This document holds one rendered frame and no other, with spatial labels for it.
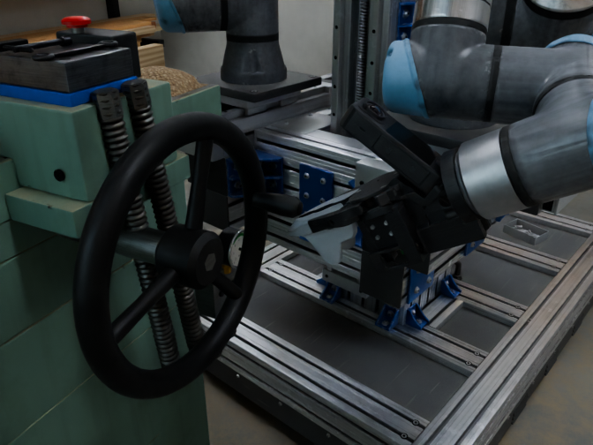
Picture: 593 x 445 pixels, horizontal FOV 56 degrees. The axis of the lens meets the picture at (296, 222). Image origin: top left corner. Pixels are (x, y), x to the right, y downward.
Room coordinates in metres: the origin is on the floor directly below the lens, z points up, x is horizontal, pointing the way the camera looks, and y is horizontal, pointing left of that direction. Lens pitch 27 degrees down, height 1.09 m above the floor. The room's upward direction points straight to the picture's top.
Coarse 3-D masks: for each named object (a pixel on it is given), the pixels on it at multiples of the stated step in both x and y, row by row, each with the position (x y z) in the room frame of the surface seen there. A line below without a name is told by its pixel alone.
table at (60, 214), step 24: (192, 96) 0.80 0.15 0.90; (216, 96) 0.85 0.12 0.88; (0, 168) 0.52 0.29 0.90; (168, 168) 0.59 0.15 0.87; (0, 192) 0.51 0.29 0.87; (24, 192) 0.51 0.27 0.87; (48, 192) 0.51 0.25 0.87; (144, 192) 0.56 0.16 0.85; (0, 216) 0.51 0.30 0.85; (24, 216) 0.50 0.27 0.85; (48, 216) 0.49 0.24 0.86; (72, 216) 0.47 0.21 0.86
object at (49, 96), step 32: (64, 32) 0.63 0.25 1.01; (96, 32) 0.62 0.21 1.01; (128, 32) 0.62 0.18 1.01; (0, 64) 0.54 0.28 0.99; (32, 64) 0.52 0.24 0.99; (64, 64) 0.50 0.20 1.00; (96, 64) 0.54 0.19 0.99; (128, 64) 0.57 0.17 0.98; (32, 96) 0.52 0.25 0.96; (64, 96) 0.50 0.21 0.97
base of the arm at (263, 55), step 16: (240, 48) 1.24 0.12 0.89; (256, 48) 1.24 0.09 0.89; (272, 48) 1.25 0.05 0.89; (224, 64) 1.26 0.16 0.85; (240, 64) 1.23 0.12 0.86; (256, 64) 1.23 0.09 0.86; (272, 64) 1.24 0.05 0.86; (224, 80) 1.25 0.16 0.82; (240, 80) 1.22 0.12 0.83; (256, 80) 1.22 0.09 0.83; (272, 80) 1.23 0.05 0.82
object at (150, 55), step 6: (138, 48) 0.95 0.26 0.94; (144, 48) 0.95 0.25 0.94; (150, 48) 0.96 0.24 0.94; (156, 48) 0.97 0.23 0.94; (162, 48) 0.98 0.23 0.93; (144, 54) 0.94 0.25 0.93; (150, 54) 0.95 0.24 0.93; (156, 54) 0.97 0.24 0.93; (162, 54) 0.98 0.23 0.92; (144, 60) 0.94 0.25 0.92; (150, 60) 0.95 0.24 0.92; (156, 60) 0.97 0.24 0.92; (162, 60) 0.98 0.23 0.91; (144, 66) 0.94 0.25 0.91
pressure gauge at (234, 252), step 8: (224, 232) 0.77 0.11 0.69; (232, 232) 0.77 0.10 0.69; (240, 232) 0.77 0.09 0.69; (224, 240) 0.76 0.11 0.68; (232, 240) 0.76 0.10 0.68; (240, 240) 0.78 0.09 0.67; (224, 248) 0.75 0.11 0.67; (232, 248) 0.76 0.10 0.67; (224, 256) 0.75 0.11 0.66; (232, 256) 0.76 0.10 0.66; (224, 264) 0.76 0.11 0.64; (232, 264) 0.75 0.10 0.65; (224, 272) 0.78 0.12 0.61
